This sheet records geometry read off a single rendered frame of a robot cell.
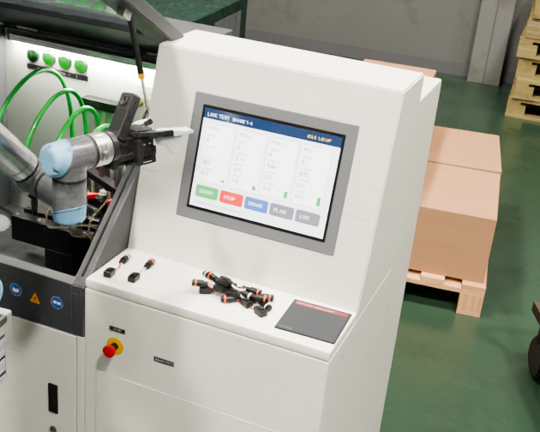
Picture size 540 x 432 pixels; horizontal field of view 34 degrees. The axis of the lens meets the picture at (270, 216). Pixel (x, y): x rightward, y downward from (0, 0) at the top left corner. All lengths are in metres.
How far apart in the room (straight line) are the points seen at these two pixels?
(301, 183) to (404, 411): 1.59
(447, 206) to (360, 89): 2.12
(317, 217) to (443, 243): 2.08
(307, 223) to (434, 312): 2.16
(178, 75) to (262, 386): 0.87
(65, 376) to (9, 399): 0.25
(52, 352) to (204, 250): 0.52
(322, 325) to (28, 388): 0.94
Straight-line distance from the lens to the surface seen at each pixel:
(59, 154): 1.91
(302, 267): 2.36
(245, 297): 2.30
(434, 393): 3.83
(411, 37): 8.87
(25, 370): 2.70
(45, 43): 2.88
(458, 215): 4.28
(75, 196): 1.96
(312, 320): 2.27
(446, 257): 4.37
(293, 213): 2.34
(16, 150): 2.00
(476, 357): 4.14
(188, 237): 2.47
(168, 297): 2.32
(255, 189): 2.37
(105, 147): 1.97
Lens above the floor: 2.15
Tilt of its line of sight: 25 degrees down
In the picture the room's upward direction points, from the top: 6 degrees clockwise
